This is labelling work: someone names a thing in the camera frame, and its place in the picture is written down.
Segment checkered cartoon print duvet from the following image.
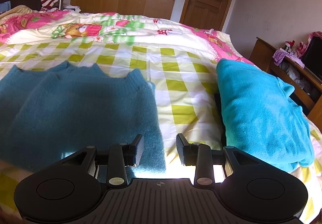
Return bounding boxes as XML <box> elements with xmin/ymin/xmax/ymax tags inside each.
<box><xmin>0</xmin><ymin>5</ymin><xmax>322</xmax><ymax>224</ymax></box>

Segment purple patterned cloth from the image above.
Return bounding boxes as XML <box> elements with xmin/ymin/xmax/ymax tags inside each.
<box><xmin>272</xmin><ymin>48</ymin><xmax>304</xmax><ymax>69</ymax></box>

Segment teal knitted sweater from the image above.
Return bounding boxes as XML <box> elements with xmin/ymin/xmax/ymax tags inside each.
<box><xmin>1</xmin><ymin>62</ymin><xmax>166</xmax><ymax>175</ymax></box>

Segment black television screen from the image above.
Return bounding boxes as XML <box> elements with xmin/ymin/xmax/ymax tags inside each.
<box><xmin>302</xmin><ymin>36</ymin><xmax>322</xmax><ymax>79</ymax></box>

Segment metal thermos cup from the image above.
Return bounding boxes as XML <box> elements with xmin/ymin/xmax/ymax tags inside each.
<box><xmin>58</xmin><ymin>0</ymin><xmax>63</xmax><ymax>10</ymax></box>

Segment blue pillow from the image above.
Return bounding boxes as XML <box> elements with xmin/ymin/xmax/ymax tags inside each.
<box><xmin>0</xmin><ymin>1</ymin><xmax>11</xmax><ymax>12</ymax></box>

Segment plush toys on cabinet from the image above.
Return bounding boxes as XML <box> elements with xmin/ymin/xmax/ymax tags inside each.
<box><xmin>283</xmin><ymin>31</ymin><xmax>321</xmax><ymax>58</ymax></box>

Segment wooden side cabinet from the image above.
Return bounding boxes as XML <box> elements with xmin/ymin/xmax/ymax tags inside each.
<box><xmin>249</xmin><ymin>38</ymin><xmax>321</xmax><ymax>129</ymax></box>

